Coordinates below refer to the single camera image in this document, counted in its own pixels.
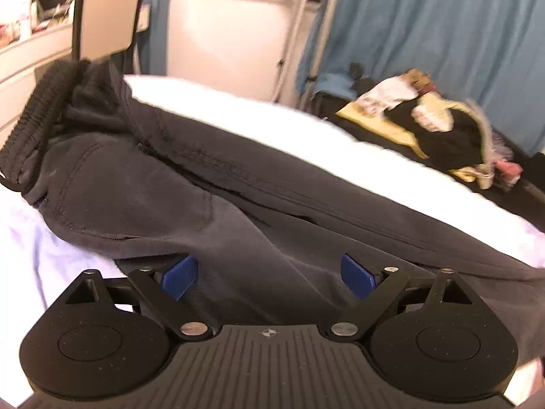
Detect wide blue curtain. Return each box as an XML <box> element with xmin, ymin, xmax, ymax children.
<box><xmin>296</xmin><ymin>0</ymin><xmax>545</xmax><ymax>158</ymax></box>

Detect pale yellow cloth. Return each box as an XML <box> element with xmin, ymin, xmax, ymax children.
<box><xmin>336</xmin><ymin>102</ymin><xmax>432</xmax><ymax>159</ymax></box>

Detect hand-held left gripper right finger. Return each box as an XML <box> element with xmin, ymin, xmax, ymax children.
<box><xmin>330</xmin><ymin>253</ymin><xmax>473</xmax><ymax>342</ymax></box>

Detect brown patterned cloth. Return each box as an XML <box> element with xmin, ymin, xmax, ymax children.
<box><xmin>404</xmin><ymin>69</ymin><xmax>438</xmax><ymax>94</ymax></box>

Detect garment steamer stand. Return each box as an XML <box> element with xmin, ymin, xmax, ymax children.
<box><xmin>275</xmin><ymin>0</ymin><xmax>341</xmax><ymax>110</ymax></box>

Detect white grey cloth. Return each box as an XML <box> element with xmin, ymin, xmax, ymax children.
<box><xmin>355</xmin><ymin>78</ymin><xmax>420</xmax><ymax>114</ymax></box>

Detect pile of clothes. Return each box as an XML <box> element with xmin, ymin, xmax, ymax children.
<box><xmin>313</xmin><ymin>91</ymin><xmax>545</xmax><ymax>235</ymax></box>

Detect pink small item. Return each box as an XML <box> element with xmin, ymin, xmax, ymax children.
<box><xmin>496</xmin><ymin>160</ymin><xmax>523</xmax><ymax>187</ymax></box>

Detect white dressing table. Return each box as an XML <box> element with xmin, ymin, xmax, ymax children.
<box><xmin>0</xmin><ymin>21</ymin><xmax>78</xmax><ymax>146</ymax></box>

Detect white plastic bottle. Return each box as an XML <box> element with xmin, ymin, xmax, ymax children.
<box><xmin>19</xmin><ymin>0</ymin><xmax>33</xmax><ymax>40</ymax></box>

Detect white printed bed blanket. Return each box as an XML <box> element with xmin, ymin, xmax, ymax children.
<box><xmin>0</xmin><ymin>74</ymin><xmax>545</xmax><ymax>405</ymax></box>

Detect black drawstring pants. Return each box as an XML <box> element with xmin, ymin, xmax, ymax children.
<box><xmin>0</xmin><ymin>60</ymin><xmax>545</xmax><ymax>333</ymax></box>

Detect pale green knitted garment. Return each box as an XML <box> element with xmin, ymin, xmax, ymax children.
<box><xmin>411</xmin><ymin>95</ymin><xmax>455</xmax><ymax>134</ymax></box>

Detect narrow blue curtain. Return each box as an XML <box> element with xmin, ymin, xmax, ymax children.
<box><xmin>117</xmin><ymin>0</ymin><xmax>172</xmax><ymax>75</ymax></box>

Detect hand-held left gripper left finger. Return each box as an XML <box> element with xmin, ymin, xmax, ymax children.
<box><xmin>63</xmin><ymin>255</ymin><xmax>211</xmax><ymax>342</ymax></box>

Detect black crumpled garment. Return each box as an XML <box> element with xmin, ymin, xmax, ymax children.
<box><xmin>383</xmin><ymin>98</ymin><xmax>495</xmax><ymax>172</ymax></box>

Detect beige backed black chair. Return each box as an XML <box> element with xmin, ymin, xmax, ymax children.
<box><xmin>72</xmin><ymin>0</ymin><xmax>144</xmax><ymax>75</ymax></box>

